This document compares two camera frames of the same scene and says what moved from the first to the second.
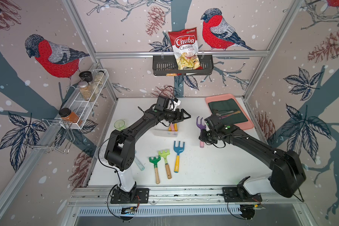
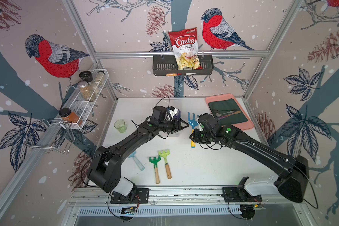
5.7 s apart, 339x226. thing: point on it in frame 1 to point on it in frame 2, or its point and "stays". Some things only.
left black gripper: x=182 y=111 to x=180 y=127
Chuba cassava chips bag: x=184 y=43 stays
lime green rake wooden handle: x=165 y=154 stays
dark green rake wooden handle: x=155 y=161 stays
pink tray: x=245 y=125 stays
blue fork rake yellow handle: x=179 y=149 to x=193 y=124
